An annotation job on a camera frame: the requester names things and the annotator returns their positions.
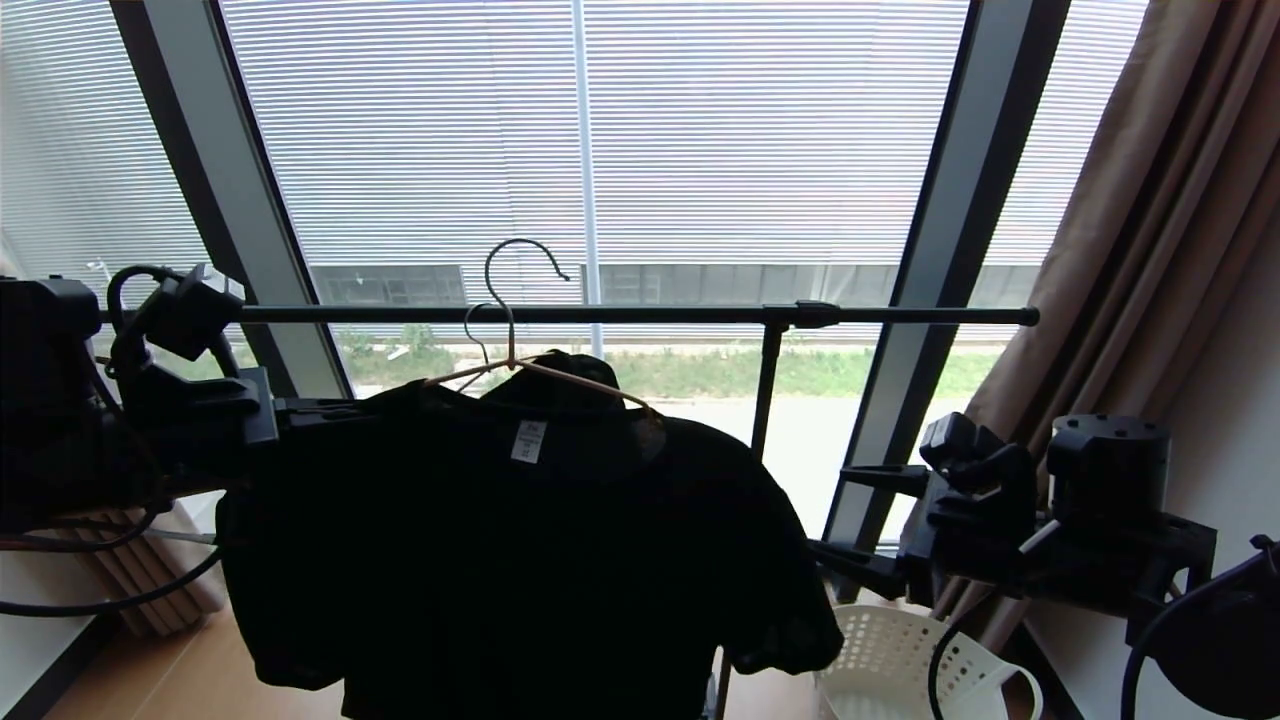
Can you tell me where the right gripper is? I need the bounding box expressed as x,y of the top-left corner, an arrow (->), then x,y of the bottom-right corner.
806,463 -> 1039,607

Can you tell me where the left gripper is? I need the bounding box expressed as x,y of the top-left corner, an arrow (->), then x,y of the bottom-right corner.
125,362 -> 281,479

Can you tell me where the pink clothes hanger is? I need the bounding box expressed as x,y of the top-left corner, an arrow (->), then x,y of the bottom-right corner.
422,237 -> 663,419
455,302 -> 498,393

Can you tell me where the black garment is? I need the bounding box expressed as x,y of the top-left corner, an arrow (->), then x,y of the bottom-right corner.
215,378 -> 846,720
480,349 -> 623,413

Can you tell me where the white laundry basket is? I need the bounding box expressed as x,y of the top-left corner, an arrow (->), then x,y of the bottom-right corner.
815,603 -> 1045,720

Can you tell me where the black clothes rack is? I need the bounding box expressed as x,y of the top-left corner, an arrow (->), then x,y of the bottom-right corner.
95,298 -> 1041,720

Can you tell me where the brown curtain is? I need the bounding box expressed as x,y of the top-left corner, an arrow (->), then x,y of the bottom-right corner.
900,0 -> 1280,651
0,235 -> 229,639

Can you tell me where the window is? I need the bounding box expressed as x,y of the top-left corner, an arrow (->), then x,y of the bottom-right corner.
0,0 -> 1149,546

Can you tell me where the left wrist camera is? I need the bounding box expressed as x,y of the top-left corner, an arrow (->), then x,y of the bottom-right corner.
128,263 -> 247,363

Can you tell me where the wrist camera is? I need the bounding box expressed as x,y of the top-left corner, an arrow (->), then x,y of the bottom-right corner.
128,263 -> 247,363
918,411 -> 1038,501

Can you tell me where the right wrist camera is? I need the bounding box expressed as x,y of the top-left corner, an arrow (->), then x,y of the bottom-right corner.
918,411 -> 1038,501

